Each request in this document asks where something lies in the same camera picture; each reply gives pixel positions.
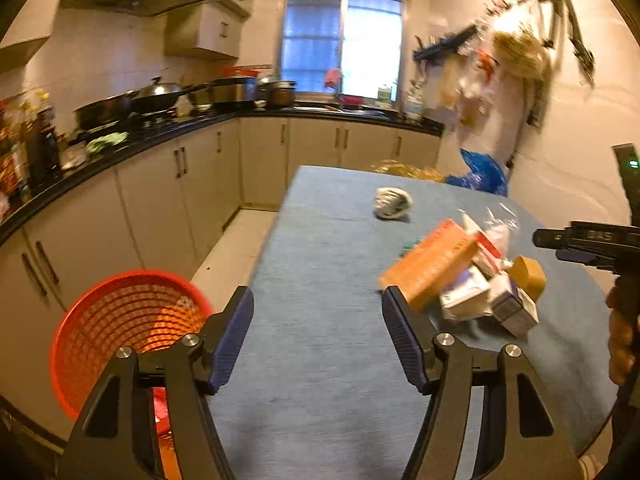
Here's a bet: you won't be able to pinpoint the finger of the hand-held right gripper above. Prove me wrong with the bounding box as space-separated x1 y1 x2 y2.
532 221 621 273

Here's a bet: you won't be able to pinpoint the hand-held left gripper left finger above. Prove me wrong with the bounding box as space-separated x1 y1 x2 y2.
56 286 255 480

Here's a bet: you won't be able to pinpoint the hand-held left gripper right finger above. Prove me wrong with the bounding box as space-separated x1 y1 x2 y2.
381 286 583 480

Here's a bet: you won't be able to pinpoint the orange cardboard box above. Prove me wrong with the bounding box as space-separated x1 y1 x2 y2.
378 219 478 311

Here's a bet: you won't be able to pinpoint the white and red wipes packet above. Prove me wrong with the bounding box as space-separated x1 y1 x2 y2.
472 230 511 278

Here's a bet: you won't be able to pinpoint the orange mesh plastic basket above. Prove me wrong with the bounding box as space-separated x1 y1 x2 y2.
50 270 216 480

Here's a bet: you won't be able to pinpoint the person's right hand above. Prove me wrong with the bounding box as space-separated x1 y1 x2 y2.
606 280 636 386

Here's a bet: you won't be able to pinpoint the yellow-brown small box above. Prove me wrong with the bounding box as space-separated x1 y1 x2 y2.
506 255 547 302

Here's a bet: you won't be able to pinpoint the white box with blue print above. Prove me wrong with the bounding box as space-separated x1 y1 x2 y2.
440 265 493 322

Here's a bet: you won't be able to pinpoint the clear plastic bag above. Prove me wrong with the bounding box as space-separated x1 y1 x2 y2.
482 202 521 241

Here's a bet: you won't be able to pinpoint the white and grey small box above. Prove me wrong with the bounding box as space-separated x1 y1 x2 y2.
487 272 540 338

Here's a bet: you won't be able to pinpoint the blue plastic bag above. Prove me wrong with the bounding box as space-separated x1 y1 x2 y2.
445 148 509 197

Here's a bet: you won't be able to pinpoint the rolled white sock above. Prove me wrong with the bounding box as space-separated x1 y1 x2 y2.
375 186 413 221

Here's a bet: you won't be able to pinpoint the black hanging tongs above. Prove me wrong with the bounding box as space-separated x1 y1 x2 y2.
550 0 596 86

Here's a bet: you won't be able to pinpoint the yellow plastic bag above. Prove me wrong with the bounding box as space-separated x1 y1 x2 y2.
370 159 447 183

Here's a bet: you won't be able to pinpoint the hanging plastic bags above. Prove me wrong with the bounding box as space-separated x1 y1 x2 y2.
437 20 551 131

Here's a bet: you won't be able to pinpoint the cream base cabinets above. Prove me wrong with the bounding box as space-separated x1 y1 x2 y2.
0 117 443 441

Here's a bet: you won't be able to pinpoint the dark hanging utensil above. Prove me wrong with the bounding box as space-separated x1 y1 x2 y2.
412 25 478 63

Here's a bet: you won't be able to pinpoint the black gas stove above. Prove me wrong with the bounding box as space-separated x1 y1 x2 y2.
75 107 181 138

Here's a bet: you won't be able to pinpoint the green dish cloth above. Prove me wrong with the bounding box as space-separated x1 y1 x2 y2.
85 131 130 155

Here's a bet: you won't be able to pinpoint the silver rice cooker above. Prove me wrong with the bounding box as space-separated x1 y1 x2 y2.
209 76 258 111

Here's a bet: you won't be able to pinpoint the steel cooking pot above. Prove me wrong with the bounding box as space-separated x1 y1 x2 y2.
256 76 297 109

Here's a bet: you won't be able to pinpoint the wok with steel lid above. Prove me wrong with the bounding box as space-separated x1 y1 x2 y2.
131 76 211 113

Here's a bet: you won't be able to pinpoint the black frying pan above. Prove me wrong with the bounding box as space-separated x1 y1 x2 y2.
74 91 136 131

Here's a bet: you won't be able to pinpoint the group of condiment bottles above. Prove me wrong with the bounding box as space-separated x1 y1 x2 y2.
0 87 66 211

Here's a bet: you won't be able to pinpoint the kitchen window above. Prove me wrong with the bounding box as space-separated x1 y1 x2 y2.
280 0 408 103

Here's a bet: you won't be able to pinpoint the small cream wall cabinet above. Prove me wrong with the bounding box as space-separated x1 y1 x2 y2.
165 2 246 60

